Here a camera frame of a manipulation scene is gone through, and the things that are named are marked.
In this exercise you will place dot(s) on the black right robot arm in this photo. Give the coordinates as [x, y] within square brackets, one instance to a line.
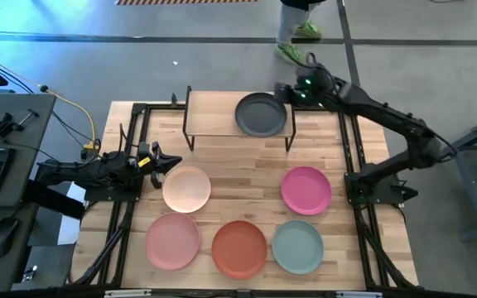
[387, 109]

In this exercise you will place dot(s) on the silver metal bracket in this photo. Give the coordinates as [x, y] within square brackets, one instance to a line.
[359, 294]
[127, 294]

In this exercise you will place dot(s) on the black aluminium frame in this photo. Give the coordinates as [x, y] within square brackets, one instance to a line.
[343, 136]

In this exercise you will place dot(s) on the person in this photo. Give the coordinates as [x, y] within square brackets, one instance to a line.
[290, 25]

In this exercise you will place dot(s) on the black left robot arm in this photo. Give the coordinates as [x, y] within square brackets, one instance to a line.
[93, 171]

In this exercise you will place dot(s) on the teal plate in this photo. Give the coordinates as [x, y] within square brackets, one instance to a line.
[297, 247]

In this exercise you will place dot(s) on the orange plate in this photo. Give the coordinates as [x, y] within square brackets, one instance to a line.
[239, 249]

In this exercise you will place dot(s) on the grey desk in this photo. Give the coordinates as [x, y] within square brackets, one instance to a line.
[15, 103]

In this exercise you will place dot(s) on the black computer mouse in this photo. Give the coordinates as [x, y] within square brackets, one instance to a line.
[3, 236]

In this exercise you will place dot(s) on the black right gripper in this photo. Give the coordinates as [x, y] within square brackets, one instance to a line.
[306, 89]

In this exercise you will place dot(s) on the magenta plate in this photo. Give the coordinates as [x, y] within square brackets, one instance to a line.
[306, 190]

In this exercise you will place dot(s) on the wooden shelf with black legs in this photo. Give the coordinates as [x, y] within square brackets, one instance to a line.
[209, 116]

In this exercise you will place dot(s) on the green shoe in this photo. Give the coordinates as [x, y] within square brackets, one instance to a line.
[308, 30]
[288, 53]

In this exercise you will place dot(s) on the white paper sheet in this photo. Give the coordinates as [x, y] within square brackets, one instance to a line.
[74, 194]

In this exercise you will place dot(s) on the small metal clip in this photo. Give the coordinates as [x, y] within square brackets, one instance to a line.
[30, 273]

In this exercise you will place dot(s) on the light pink plate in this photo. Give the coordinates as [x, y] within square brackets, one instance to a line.
[173, 241]

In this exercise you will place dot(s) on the dark grey plate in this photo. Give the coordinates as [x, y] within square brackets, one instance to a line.
[259, 116]

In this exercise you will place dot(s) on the cream plate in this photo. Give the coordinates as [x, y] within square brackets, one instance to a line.
[186, 189]

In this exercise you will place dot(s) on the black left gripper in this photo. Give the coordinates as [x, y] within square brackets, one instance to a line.
[149, 159]

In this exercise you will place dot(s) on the black clamp tool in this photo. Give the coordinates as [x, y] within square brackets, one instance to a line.
[8, 124]

